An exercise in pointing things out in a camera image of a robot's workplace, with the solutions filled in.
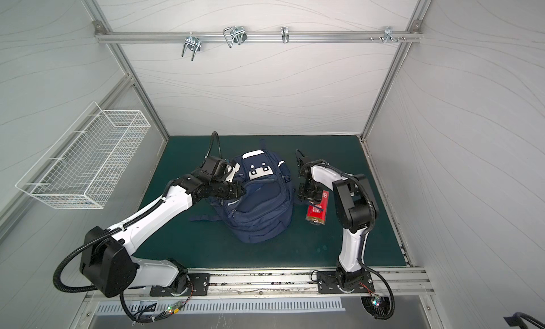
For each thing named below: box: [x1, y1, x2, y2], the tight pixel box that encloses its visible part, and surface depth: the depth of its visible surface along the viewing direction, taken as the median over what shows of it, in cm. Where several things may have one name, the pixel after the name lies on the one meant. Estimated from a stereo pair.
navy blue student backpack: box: [188, 149, 295, 244], surface depth 84 cm
